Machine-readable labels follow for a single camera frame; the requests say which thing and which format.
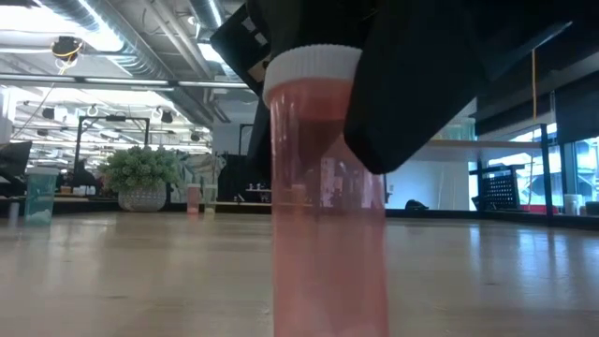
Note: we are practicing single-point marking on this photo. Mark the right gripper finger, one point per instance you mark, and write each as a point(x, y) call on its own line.
point(407, 103)
point(238, 51)

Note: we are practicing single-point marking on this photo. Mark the black perforated metal rack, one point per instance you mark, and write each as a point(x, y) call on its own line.
point(501, 189)

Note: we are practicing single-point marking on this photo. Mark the black dome object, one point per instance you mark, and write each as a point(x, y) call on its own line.
point(415, 205)

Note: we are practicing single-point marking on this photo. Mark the wooden shelf with black frame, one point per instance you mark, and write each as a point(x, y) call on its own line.
point(491, 152)

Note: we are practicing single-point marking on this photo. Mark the green plant in white pot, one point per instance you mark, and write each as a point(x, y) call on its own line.
point(140, 173)

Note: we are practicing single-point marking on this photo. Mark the black metal frame stand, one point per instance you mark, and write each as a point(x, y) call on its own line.
point(112, 118)

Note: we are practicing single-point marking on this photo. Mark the long ceiling light bar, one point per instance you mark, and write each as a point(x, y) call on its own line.
point(131, 81)

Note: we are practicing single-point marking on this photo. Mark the small green medicine bottle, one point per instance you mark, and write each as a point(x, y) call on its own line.
point(210, 199)

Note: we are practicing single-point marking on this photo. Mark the person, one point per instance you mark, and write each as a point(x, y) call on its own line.
point(83, 177)

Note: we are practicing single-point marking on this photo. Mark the black monitor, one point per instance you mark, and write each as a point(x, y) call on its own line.
point(14, 156)

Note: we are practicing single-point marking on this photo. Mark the small pink medicine bottle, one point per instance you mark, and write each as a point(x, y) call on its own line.
point(193, 199)

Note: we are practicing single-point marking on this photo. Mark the patterned grey cloth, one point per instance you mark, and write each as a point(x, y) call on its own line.
point(206, 166)

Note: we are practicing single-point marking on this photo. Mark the white plastic tub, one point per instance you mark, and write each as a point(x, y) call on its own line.
point(573, 204)

